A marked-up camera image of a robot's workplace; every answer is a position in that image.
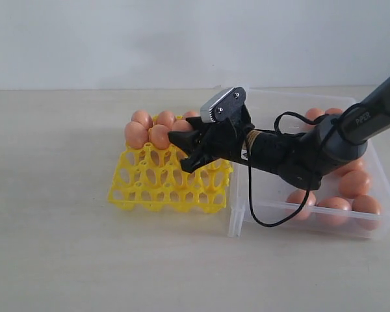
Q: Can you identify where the yellow plastic egg tray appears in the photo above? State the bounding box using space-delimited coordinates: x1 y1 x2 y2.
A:
108 139 233 214

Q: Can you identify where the clear plastic bin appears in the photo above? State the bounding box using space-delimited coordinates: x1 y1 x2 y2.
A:
228 89 390 239

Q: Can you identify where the brown egg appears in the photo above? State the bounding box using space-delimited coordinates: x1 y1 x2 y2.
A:
286 189 317 221
131 110 153 129
156 110 176 129
316 197 351 227
338 170 371 199
325 107 343 115
149 124 170 150
183 110 200 118
172 119 193 132
124 121 149 149
352 195 383 231
305 107 324 121
333 158 365 177

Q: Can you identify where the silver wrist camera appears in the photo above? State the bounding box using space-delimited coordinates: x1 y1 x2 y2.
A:
200 86 246 124

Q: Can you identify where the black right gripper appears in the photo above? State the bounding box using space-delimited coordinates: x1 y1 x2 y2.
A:
168 105 254 172

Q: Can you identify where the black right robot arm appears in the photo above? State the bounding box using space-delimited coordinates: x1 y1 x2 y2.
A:
168 77 390 190

